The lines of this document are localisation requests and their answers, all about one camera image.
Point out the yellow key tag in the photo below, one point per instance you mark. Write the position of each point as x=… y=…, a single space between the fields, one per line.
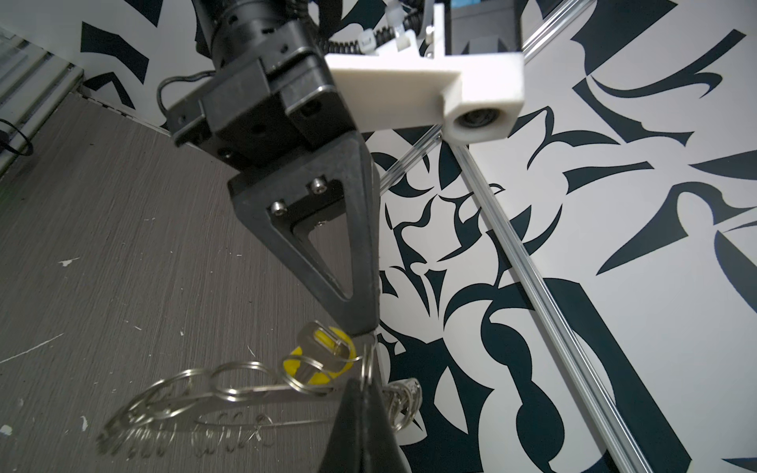
x=323 y=354

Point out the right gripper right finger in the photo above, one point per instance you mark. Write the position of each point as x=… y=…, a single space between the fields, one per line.
x=380 y=451

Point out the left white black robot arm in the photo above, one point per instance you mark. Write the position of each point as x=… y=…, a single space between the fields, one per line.
x=329 y=239

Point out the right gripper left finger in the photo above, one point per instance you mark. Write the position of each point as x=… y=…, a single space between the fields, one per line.
x=343 y=452

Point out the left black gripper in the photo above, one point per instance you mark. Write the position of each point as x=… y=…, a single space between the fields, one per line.
x=272 y=93

